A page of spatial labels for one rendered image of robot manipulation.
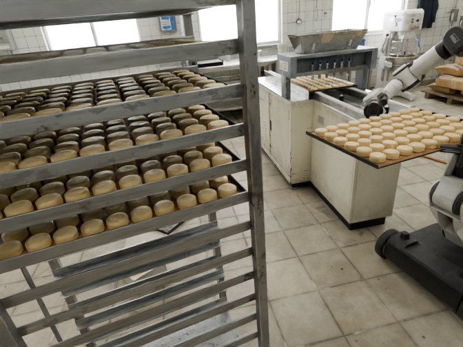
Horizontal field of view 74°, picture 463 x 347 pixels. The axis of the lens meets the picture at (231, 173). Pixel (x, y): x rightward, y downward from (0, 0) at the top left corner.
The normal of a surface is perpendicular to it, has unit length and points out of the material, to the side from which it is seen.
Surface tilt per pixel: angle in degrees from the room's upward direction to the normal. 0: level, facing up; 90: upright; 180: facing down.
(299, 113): 90
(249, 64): 90
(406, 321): 0
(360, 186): 90
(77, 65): 90
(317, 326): 0
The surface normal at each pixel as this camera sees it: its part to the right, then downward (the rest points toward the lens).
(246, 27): 0.38, 0.38
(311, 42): 0.20, 0.76
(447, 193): -0.88, -0.15
